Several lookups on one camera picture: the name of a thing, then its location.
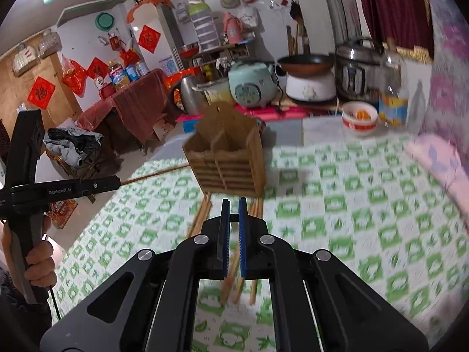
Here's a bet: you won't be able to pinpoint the cooking oil bottle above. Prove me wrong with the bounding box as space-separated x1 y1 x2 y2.
107 60 130 91

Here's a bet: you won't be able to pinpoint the pink tray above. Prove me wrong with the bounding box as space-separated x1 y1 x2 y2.
175 102 305 123

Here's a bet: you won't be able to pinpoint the clear glass bottle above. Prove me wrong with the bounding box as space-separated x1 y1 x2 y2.
377 38 410 129

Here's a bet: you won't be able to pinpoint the green patterned tablecloth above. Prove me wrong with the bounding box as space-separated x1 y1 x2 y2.
47 132 469 352

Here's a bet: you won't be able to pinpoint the dark red curtain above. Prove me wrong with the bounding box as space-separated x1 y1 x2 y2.
353 0 436 62

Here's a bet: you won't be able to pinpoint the wooden wall board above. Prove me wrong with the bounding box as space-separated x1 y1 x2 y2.
0 49 84 162

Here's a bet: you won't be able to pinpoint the bunch of wooden chopsticks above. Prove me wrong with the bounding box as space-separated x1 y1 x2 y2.
186 194 265 306

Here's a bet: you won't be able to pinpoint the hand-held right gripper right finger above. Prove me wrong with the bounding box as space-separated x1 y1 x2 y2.
238 197 429 352

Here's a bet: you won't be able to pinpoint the red gift bag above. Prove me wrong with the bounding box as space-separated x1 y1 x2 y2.
164 67 203 89

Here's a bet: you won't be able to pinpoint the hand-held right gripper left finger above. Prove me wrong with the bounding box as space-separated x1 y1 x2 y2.
40 198 232 352

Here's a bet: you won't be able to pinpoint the wooden chair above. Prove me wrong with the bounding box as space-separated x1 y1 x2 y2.
47 146 122 182

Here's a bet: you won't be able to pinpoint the pile of dark clothes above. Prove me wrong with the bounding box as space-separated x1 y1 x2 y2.
44 128 106 168

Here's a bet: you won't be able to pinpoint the orange cloth cover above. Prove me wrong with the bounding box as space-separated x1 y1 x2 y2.
126 0 175 23

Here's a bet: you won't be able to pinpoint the red plastic bag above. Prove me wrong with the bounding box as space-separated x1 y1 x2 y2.
60 54 87 97

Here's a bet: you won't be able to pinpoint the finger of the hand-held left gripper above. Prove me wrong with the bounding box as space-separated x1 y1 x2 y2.
79 175 122 202

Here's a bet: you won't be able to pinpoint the stainless steel kettle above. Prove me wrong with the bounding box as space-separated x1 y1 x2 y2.
170 75 206 116

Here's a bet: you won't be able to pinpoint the black cable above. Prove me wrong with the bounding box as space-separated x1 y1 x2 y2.
47 286 62 324

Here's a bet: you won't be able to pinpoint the purple floral wall cloth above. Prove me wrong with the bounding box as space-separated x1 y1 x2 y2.
418 0 469 140

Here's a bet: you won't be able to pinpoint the red basin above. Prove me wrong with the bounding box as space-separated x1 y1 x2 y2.
178 43 201 59

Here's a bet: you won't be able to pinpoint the clear hanging bag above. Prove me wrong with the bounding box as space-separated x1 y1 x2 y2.
12 43 40 77
38 28 62 60

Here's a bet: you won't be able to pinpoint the wooden shelf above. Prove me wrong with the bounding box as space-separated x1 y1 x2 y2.
191 42 254 81

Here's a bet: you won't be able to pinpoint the red and white bowl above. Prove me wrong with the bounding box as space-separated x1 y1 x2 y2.
341 101 379 133

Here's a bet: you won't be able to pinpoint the dark frying pan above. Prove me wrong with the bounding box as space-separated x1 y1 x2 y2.
276 54 336 76

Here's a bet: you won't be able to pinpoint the red cloth covered table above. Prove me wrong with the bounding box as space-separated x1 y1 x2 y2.
76 69 170 155

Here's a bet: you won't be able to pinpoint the wooden chopstick holder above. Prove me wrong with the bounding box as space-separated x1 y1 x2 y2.
182 101 267 199

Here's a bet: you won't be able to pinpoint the long wooden chopstick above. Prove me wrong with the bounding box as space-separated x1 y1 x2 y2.
119 165 190 187

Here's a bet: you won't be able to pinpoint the light green rice cooker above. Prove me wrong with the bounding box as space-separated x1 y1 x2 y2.
228 61 280 109

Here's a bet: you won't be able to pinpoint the white printed cloth bag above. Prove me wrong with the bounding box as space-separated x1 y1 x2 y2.
240 13 259 32

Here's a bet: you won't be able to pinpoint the cardboard box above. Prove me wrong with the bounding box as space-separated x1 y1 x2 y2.
152 115 177 141

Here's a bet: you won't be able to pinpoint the red gift box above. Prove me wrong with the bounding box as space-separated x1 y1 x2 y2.
45 200 78 230

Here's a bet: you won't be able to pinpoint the leaning wooden sticks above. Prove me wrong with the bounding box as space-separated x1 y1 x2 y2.
287 22 309 56

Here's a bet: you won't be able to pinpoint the pink thermos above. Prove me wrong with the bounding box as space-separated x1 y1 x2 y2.
222 12 244 47

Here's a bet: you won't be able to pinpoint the white electric cooker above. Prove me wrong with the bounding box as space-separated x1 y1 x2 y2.
285 70 338 102

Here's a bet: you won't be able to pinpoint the green round basin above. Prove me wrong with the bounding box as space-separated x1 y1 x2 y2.
95 12 114 33

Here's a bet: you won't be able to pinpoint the stacked steamer with green lid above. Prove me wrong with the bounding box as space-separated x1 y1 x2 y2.
188 2 221 53

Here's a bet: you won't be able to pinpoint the red diamond paper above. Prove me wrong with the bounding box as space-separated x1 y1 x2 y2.
27 76 57 110
87 57 110 80
138 25 162 54

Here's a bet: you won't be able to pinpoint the pink floral pillow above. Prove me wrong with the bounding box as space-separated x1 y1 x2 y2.
405 134 469 224

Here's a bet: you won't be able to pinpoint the person's left hand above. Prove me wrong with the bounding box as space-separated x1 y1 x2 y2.
25 216 57 292

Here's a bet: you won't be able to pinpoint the white refrigerator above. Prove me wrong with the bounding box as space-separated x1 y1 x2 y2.
128 4 185 77

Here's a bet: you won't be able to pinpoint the grey sheer curtain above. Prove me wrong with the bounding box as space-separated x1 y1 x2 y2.
318 0 369 46

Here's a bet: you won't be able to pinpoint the blue and white poster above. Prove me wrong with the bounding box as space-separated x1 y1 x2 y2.
161 57 181 78

